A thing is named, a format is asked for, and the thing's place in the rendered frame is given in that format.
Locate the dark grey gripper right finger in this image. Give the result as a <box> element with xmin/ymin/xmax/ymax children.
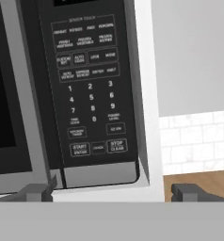
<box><xmin>170</xmin><ymin>183</ymin><xmax>224</xmax><ymax>203</ymax></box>

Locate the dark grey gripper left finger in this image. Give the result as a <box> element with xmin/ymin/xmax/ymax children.
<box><xmin>0</xmin><ymin>183</ymin><xmax>54</xmax><ymax>203</ymax></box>

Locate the microwave door with dark window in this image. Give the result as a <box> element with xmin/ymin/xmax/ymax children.
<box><xmin>0</xmin><ymin>0</ymin><xmax>51</xmax><ymax>196</ymax></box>

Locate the black and silver microwave oven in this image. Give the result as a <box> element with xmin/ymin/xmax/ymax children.
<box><xmin>15</xmin><ymin>0</ymin><xmax>150</xmax><ymax>190</ymax></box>

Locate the white cupboard housing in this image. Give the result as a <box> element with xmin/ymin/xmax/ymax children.
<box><xmin>0</xmin><ymin>0</ymin><xmax>166</xmax><ymax>203</ymax></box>

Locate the grey wall cupboard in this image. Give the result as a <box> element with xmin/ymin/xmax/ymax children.
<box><xmin>151</xmin><ymin>0</ymin><xmax>224</xmax><ymax>118</ymax></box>

